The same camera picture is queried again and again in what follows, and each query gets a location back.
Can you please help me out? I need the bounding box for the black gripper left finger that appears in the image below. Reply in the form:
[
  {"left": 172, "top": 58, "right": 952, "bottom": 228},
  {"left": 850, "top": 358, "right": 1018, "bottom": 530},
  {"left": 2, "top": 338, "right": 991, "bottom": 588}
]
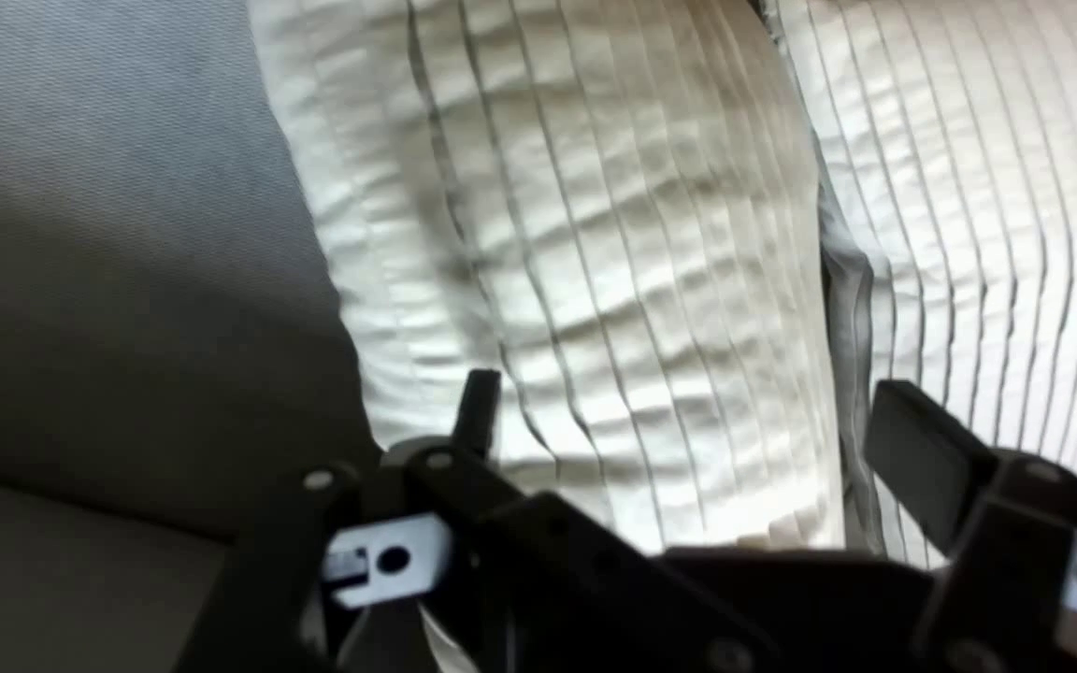
[{"left": 172, "top": 365, "right": 754, "bottom": 673}]

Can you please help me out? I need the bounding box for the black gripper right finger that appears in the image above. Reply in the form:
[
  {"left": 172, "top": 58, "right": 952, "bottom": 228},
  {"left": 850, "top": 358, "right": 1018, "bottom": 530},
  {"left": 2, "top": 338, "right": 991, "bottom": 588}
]
[{"left": 862, "top": 376, "right": 1077, "bottom": 673}]

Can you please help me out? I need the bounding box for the small cream pleated pillow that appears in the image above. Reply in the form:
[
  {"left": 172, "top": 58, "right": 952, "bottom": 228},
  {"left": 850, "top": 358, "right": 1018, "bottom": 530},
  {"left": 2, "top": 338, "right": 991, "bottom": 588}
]
[
  {"left": 241, "top": 0, "right": 850, "bottom": 558},
  {"left": 774, "top": 0, "right": 1077, "bottom": 573}
]

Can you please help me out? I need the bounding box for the grey sofa back cushion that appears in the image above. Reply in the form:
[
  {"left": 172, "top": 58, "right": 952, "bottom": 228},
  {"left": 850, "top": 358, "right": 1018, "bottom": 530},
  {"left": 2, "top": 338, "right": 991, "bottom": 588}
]
[{"left": 0, "top": 466, "right": 241, "bottom": 673}]

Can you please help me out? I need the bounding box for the grey fabric sofa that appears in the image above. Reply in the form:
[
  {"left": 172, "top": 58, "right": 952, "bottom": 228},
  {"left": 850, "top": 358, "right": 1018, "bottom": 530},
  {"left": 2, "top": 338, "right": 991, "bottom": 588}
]
[{"left": 0, "top": 0, "right": 1077, "bottom": 673}]

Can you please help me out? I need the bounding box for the grey sofa seat cushion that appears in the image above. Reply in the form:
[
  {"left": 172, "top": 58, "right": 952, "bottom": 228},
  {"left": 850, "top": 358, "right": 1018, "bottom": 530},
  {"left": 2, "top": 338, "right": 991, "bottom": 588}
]
[{"left": 0, "top": 0, "right": 372, "bottom": 540}]

